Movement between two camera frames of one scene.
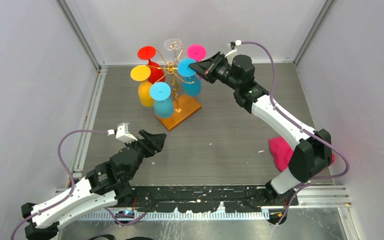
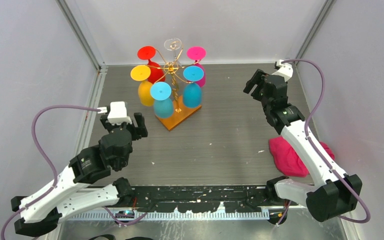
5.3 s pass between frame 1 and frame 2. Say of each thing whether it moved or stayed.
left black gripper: moved
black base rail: stayed
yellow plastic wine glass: stayed
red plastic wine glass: stayed
